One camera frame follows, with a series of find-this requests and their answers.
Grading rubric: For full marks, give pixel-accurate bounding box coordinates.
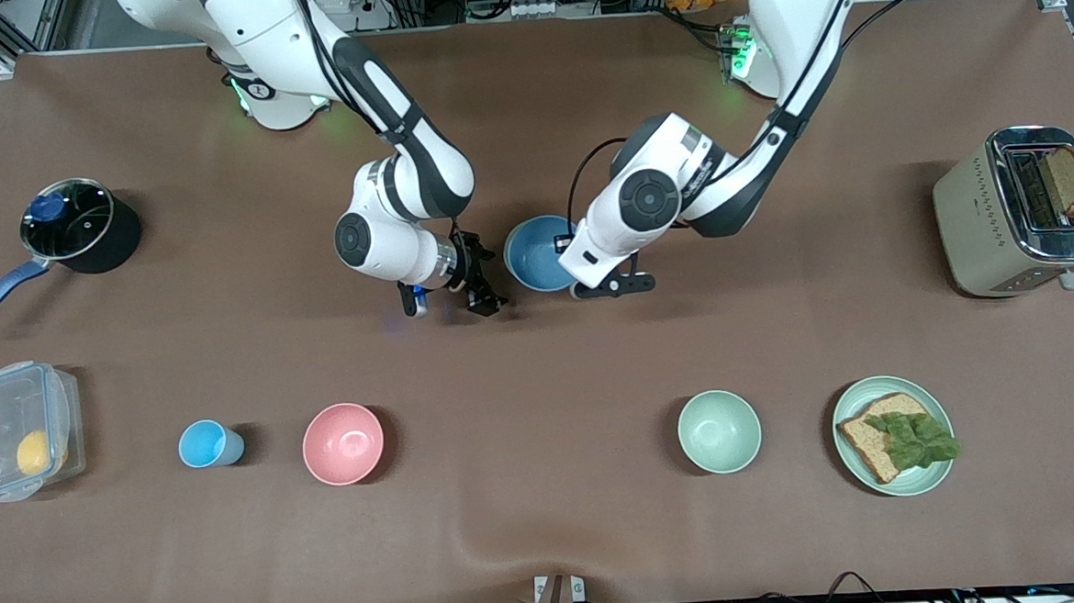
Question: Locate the brown table mat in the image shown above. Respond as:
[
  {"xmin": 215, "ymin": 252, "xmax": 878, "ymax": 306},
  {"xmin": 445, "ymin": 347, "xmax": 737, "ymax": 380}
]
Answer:
[{"xmin": 0, "ymin": 0, "xmax": 1074, "ymax": 603}]

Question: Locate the glass lid with blue knob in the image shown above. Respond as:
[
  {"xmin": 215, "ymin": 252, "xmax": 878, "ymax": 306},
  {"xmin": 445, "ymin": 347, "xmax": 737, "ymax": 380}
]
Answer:
[{"xmin": 17, "ymin": 176, "xmax": 118, "ymax": 263}]

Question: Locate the black pot with blue handle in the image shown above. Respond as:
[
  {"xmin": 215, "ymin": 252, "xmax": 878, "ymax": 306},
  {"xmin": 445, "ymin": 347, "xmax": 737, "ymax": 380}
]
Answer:
[{"xmin": 0, "ymin": 175, "xmax": 147, "ymax": 332}]

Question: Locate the white power strip with plugs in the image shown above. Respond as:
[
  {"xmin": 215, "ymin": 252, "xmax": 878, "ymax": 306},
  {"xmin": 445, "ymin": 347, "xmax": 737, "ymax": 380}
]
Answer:
[{"xmin": 309, "ymin": 0, "xmax": 395, "ymax": 35}]

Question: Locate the light green bowl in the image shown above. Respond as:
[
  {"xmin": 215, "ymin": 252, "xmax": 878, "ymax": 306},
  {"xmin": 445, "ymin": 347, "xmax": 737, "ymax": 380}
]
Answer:
[{"xmin": 675, "ymin": 387, "xmax": 765, "ymax": 476}]

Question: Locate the beige metal toaster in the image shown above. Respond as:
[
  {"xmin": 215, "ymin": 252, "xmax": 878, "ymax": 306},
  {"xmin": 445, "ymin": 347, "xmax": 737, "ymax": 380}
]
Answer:
[{"xmin": 930, "ymin": 123, "xmax": 1074, "ymax": 302}]

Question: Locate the yellow lemon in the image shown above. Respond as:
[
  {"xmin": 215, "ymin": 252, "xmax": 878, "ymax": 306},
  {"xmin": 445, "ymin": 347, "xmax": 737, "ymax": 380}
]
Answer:
[{"xmin": 16, "ymin": 429, "xmax": 69, "ymax": 477}]

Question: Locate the black floor cable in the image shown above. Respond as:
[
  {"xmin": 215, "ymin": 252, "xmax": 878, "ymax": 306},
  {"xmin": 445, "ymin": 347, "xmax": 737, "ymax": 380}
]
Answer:
[{"xmin": 818, "ymin": 570, "xmax": 887, "ymax": 603}]

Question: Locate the blue plastic cup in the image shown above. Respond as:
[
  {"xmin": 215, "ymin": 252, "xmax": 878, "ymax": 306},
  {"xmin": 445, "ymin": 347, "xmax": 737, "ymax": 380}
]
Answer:
[{"xmin": 176, "ymin": 418, "xmax": 246, "ymax": 470}]

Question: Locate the green lettuce leaf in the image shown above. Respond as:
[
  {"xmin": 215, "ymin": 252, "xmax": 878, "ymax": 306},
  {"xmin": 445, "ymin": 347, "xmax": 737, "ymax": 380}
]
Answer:
[{"xmin": 863, "ymin": 408, "xmax": 963, "ymax": 475}]

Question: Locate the blue bowl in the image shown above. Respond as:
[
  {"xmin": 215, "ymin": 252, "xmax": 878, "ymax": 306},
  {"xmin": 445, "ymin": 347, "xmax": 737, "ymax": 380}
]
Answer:
[{"xmin": 502, "ymin": 214, "xmax": 585, "ymax": 295}]

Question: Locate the metal table clamp bracket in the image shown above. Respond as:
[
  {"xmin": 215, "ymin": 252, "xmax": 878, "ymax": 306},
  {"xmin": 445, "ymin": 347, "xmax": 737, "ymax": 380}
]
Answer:
[{"xmin": 526, "ymin": 573, "xmax": 587, "ymax": 603}]

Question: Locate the brown toast slice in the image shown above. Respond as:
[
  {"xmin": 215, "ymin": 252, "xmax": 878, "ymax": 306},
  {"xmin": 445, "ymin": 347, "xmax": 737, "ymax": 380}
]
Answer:
[{"xmin": 1037, "ymin": 145, "xmax": 1074, "ymax": 221}]

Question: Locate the wholegrain bread slice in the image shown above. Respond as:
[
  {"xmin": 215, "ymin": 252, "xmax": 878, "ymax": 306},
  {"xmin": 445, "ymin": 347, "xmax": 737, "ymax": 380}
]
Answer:
[{"xmin": 835, "ymin": 390, "xmax": 935, "ymax": 487}]

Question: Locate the pink bowl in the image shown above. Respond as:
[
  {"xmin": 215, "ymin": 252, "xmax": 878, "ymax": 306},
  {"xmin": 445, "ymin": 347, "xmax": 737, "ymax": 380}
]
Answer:
[{"xmin": 300, "ymin": 400, "xmax": 387, "ymax": 488}]

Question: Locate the light green plate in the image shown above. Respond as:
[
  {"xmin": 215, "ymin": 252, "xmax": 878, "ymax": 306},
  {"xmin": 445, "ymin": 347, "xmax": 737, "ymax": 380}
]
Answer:
[{"xmin": 829, "ymin": 372, "xmax": 958, "ymax": 501}]

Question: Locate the long white power strip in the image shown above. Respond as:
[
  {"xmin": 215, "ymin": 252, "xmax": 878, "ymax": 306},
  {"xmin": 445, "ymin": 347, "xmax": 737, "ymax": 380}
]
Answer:
[{"xmin": 464, "ymin": 0, "xmax": 602, "ymax": 24}]

